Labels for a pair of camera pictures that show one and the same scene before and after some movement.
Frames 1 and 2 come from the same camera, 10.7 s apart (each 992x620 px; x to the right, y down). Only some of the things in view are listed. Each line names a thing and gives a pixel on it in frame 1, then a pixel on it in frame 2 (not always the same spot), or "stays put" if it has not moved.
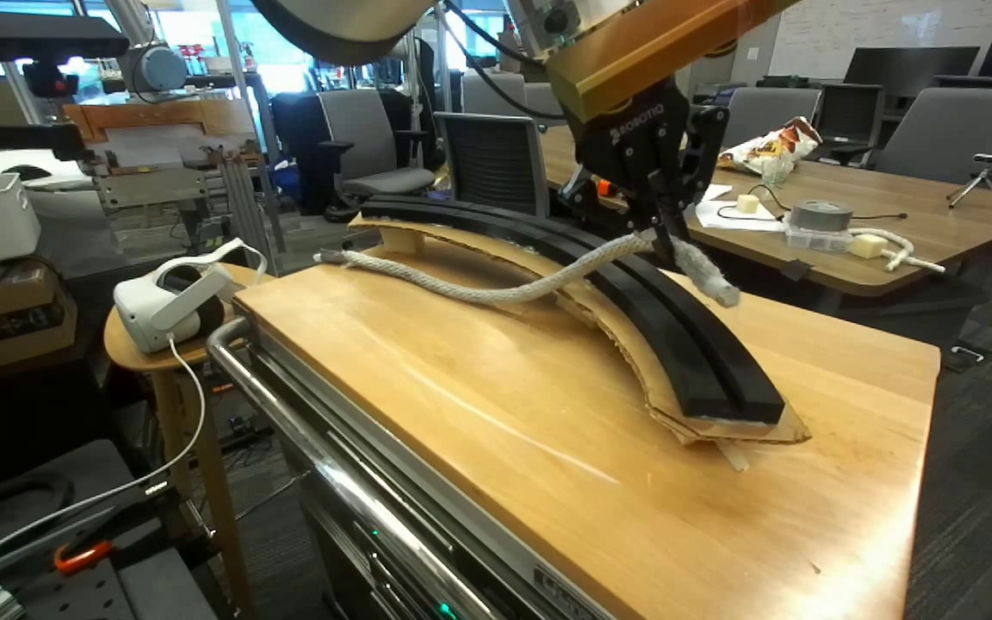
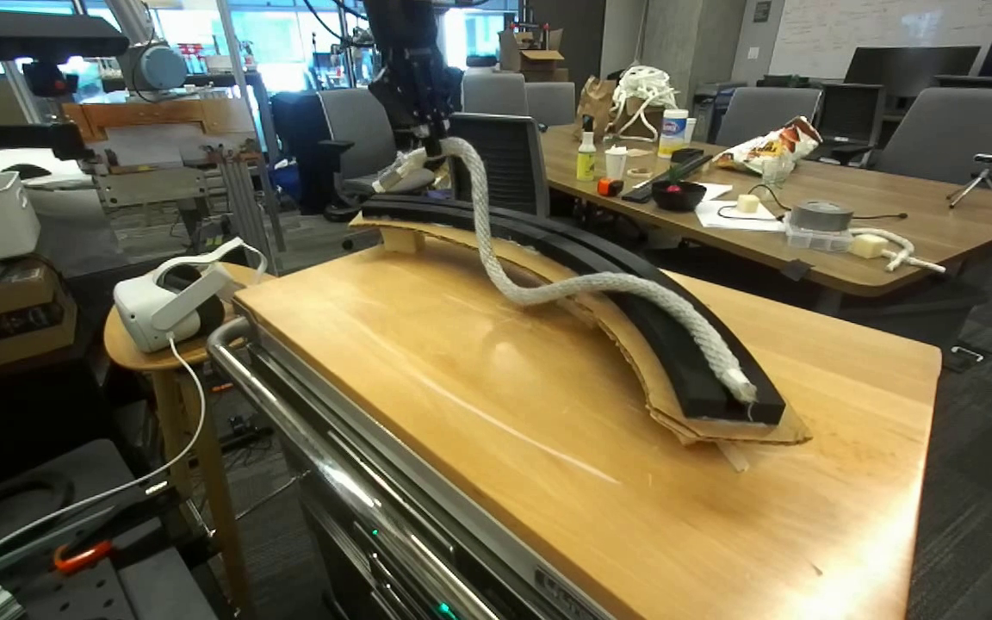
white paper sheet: (740, 208) stays put
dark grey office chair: (499, 158) stays put
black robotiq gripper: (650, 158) → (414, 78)
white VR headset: (180, 301) stays put
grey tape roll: (823, 216) stays put
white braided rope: (521, 288) → (599, 281)
